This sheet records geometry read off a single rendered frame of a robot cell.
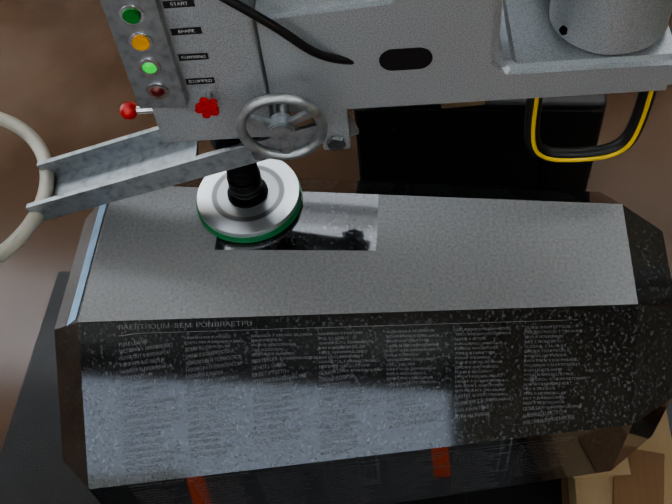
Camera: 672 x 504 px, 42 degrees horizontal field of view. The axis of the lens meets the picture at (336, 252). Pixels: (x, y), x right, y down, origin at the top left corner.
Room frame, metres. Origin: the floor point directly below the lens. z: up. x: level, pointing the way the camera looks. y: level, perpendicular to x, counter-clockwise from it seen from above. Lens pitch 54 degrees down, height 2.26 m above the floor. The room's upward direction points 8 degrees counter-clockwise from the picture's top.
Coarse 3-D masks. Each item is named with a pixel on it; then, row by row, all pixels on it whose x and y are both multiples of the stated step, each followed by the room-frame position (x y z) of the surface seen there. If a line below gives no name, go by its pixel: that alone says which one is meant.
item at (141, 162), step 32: (352, 128) 1.09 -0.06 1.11; (64, 160) 1.26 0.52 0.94; (96, 160) 1.25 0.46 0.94; (128, 160) 1.23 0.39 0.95; (160, 160) 1.20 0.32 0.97; (192, 160) 1.12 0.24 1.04; (224, 160) 1.11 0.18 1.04; (256, 160) 1.11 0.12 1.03; (64, 192) 1.21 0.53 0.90; (96, 192) 1.14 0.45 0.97; (128, 192) 1.13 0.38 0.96
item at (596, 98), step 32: (576, 96) 1.44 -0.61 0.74; (384, 128) 1.50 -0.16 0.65; (416, 128) 1.48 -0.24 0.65; (448, 128) 1.47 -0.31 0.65; (480, 128) 1.45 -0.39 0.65; (512, 128) 1.44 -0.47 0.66; (544, 128) 1.42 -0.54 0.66; (576, 128) 1.41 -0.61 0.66; (384, 160) 1.50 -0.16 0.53; (416, 160) 1.49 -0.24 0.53; (448, 160) 1.48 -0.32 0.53; (480, 160) 1.46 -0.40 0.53; (512, 160) 1.44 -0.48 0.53
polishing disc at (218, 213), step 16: (272, 160) 1.25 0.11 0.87; (208, 176) 1.23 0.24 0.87; (224, 176) 1.22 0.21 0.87; (272, 176) 1.21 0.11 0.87; (288, 176) 1.20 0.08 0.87; (208, 192) 1.19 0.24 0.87; (224, 192) 1.18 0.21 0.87; (272, 192) 1.16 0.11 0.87; (288, 192) 1.16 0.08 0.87; (208, 208) 1.14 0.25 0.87; (224, 208) 1.14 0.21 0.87; (240, 208) 1.13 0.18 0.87; (256, 208) 1.13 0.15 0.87; (272, 208) 1.12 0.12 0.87; (288, 208) 1.12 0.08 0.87; (208, 224) 1.11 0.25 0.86; (224, 224) 1.10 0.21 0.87; (240, 224) 1.09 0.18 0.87; (256, 224) 1.09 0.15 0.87; (272, 224) 1.08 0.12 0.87
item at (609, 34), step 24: (552, 0) 1.11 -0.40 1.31; (576, 0) 1.05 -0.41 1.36; (600, 0) 1.02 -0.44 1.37; (624, 0) 1.01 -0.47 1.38; (648, 0) 1.01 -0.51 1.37; (552, 24) 1.09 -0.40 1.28; (576, 24) 1.04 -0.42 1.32; (600, 24) 1.02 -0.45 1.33; (624, 24) 1.01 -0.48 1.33; (648, 24) 1.01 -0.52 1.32; (600, 48) 1.02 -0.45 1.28; (624, 48) 1.01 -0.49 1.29
